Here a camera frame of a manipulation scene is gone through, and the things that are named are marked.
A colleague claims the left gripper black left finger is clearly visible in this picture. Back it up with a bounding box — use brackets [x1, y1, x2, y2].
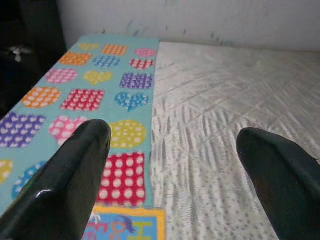
[0, 118, 112, 240]

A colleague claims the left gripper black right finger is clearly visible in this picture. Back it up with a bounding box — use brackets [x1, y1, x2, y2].
[236, 127, 320, 240]

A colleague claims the yellow bordered blue board book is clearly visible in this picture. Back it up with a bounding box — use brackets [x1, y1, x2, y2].
[81, 203, 168, 240]

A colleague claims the teal blanket with colourful shapes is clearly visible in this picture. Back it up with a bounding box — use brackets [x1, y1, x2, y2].
[0, 33, 161, 222]

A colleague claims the white quilted mattress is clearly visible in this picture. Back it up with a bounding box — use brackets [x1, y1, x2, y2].
[149, 41, 320, 240]

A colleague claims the black cabinet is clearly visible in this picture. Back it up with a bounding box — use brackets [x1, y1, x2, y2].
[0, 0, 70, 121]

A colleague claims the silver cabinet handle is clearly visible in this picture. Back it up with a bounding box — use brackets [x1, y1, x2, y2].
[6, 44, 33, 63]

